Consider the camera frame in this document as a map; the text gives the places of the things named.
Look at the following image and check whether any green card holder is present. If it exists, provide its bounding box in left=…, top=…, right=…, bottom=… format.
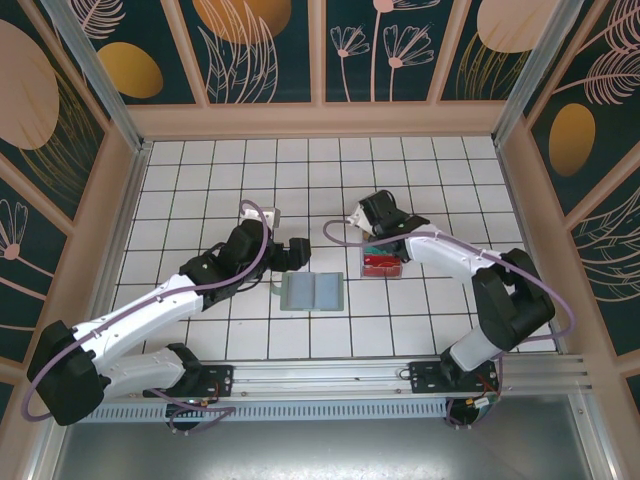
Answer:
left=272, top=271, right=346, bottom=314

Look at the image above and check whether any red plastic card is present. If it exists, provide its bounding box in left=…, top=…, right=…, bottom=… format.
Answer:
left=363, top=253, right=404, bottom=277

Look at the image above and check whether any clear plastic card box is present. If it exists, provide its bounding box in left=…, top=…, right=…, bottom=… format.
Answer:
left=358, top=232, right=405, bottom=280

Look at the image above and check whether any grey metal panel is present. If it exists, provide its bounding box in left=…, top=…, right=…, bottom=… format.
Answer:
left=49, top=394, right=619, bottom=480

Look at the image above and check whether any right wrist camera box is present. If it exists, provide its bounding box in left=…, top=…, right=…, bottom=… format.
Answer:
left=349, top=203, right=374, bottom=235

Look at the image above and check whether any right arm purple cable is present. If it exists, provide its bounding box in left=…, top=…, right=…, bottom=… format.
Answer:
left=322, top=217, right=576, bottom=431

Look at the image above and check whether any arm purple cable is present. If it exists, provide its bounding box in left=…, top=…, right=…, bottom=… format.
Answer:
left=322, top=217, right=576, bottom=431
left=20, top=199, right=269, bottom=436

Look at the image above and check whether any aluminium mounting rail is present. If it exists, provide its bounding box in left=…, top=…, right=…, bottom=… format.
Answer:
left=47, top=353, right=596, bottom=404

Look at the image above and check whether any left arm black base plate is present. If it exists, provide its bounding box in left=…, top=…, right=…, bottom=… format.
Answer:
left=143, top=363, right=235, bottom=399

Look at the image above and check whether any grey slotted cable duct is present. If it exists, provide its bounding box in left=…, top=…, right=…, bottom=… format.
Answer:
left=67, top=403, right=451, bottom=425

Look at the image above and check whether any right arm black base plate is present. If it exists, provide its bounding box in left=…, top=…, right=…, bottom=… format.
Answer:
left=408, top=360, right=501, bottom=396

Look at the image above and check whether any aluminium frame post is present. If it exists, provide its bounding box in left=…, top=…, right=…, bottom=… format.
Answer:
left=491, top=0, right=571, bottom=146
left=39, top=0, right=153, bottom=154

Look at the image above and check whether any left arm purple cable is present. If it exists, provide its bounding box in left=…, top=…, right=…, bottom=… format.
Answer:
left=20, top=199, right=269, bottom=436

